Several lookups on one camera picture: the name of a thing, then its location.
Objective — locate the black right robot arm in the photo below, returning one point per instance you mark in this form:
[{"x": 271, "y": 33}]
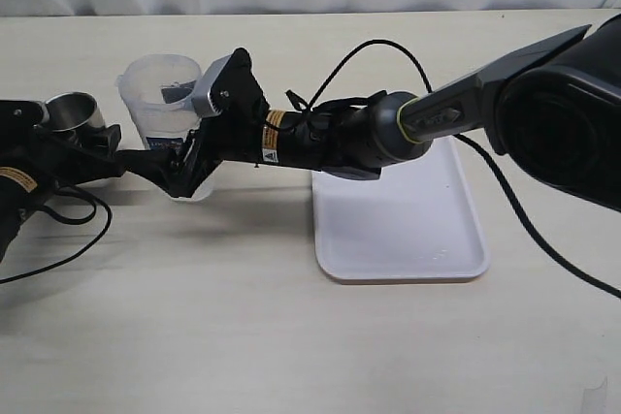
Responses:
[{"x": 553, "y": 107}]

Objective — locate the clear plastic pitcher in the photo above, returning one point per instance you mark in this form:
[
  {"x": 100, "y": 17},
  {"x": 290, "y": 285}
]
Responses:
[{"x": 155, "y": 89}]

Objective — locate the white rectangular tray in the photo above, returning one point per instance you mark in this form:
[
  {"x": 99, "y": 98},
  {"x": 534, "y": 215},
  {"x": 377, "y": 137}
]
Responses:
[{"x": 417, "y": 223}]

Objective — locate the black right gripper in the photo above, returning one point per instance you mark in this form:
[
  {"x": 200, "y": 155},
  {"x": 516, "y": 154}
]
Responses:
[{"x": 232, "y": 136}]

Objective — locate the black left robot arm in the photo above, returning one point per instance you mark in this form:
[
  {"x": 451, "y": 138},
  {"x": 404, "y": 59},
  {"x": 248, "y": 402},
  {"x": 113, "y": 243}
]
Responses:
[{"x": 18, "y": 206}]

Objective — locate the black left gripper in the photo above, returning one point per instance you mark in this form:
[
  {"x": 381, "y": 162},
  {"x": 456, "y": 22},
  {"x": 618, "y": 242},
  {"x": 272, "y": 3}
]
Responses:
[{"x": 32, "y": 161}]

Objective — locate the stainless steel cup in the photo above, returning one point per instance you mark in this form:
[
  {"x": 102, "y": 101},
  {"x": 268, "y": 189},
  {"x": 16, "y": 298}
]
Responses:
[{"x": 74, "y": 111}]

